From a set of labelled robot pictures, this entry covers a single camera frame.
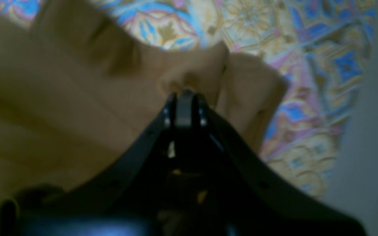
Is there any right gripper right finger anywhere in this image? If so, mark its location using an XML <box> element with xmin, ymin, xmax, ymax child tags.
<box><xmin>184</xmin><ymin>90</ymin><xmax>366</xmax><ymax>236</ymax></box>

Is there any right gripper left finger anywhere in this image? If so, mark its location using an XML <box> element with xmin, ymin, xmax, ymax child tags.
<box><xmin>0</xmin><ymin>94</ymin><xmax>178</xmax><ymax>236</ymax></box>

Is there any brown t-shirt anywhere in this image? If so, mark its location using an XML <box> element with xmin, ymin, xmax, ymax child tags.
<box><xmin>0</xmin><ymin>0</ymin><xmax>289</xmax><ymax>236</ymax></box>

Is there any patterned tablecloth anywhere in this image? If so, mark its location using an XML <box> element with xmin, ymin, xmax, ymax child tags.
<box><xmin>0</xmin><ymin>0</ymin><xmax>375</xmax><ymax>197</ymax></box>

